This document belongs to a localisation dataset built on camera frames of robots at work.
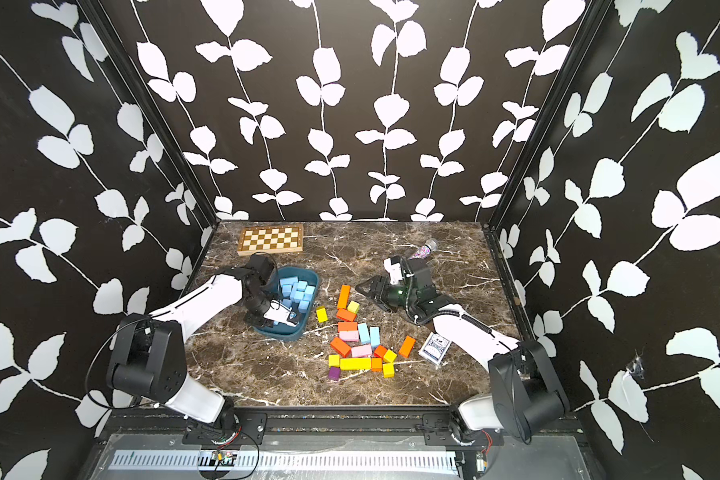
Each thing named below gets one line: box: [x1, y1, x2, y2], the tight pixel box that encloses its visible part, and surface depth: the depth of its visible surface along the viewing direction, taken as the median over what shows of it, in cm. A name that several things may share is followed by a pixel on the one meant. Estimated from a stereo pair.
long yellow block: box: [340, 358, 372, 371], surface depth 86 cm
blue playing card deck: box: [418, 332, 452, 365], surface depth 88 cm
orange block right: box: [398, 336, 416, 358], surface depth 90 cm
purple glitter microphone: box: [410, 239, 437, 259], surface depth 110 cm
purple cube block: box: [328, 367, 341, 381], surface depth 84 cm
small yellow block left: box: [316, 306, 328, 323], surface depth 95 cm
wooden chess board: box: [237, 224, 304, 256], surface depth 113 cm
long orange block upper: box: [337, 284, 351, 309], surface depth 100 cm
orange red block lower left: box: [330, 336, 352, 358], surface depth 88 cm
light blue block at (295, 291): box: [274, 276, 315, 325], surface depth 98 cm
